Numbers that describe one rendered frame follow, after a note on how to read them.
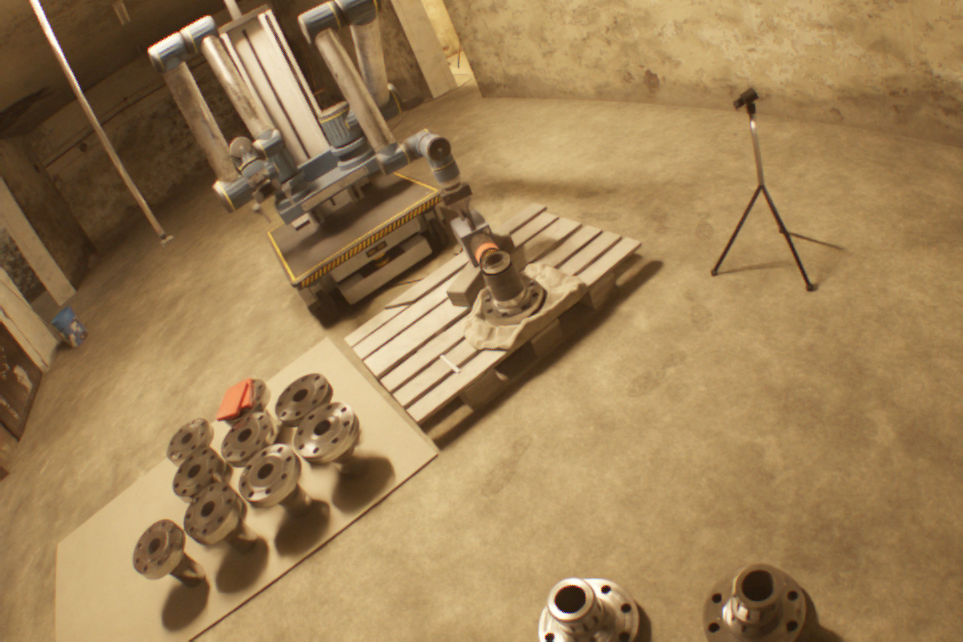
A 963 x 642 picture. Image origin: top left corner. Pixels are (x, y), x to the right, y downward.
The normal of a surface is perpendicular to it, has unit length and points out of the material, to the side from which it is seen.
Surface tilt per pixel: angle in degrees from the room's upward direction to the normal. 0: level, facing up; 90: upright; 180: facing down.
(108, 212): 90
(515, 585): 0
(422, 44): 90
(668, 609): 0
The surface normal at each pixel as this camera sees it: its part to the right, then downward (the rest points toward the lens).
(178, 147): 0.54, 0.28
